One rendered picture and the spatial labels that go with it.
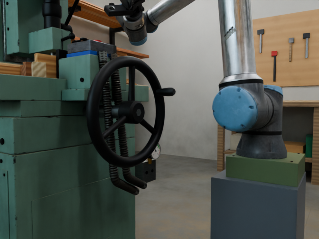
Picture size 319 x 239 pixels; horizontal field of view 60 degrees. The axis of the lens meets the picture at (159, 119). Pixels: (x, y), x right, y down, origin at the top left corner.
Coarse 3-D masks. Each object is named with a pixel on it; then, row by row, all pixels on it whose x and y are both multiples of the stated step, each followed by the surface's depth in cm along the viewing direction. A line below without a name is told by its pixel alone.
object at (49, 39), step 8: (32, 32) 91; (40, 32) 88; (48, 32) 86; (56, 32) 86; (64, 32) 88; (32, 40) 91; (40, 40) 89; (48, 40) 86; (56, 40) 86; (32, 48) 92; (40, 48) 89; (48, 48) 86; (56, 48) 86; (64, 48) 89
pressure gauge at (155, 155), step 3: (156, 147) 101; (159, 147) 103; (159, 150) 103; (153, 153) 100; (156, 153) 101; (159, 153) 103; (150, 156) 99; (153, 156) 100; (156, 156) 101; (150, 159) 102; (150, 162) 102
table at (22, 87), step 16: (0, 80) 62; (16, 80) 65; (32, 80) 68; (48, 80) 72; (64, 80) 76; (0, 96) 62; (16, 96) 65; (32, 96) 68; (48, 96) 72; (64, 96) 74; (80, 96) 70; (112, 96) 78; (144, 96) 104
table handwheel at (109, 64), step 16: (112, 64) 64; (128, 64) 69; (144, 64) 74; (96, 80) 62; (96, 96) 61; (128, 96) 72; (160, 96) 81; (96, 112) 61; (112, 112) 74; (128, 112) 69; (144, 112) 73; (160, 112) 82; (96, 128) 61; (112, 128) 66; (160, 128) 81; (96, 144) 62; (112, 160) 66; (128, 160) 70; (144, 160) 76
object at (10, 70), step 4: (0, 68) 77; (4, 68) 78; (8, 68) 78; (12, 68) 79; (16, 68) 80; (0, 72) 77; (4, 72) 78; (8, 72) 79; (12, 72) 79; (16, 72) 80; (128, 80) 120
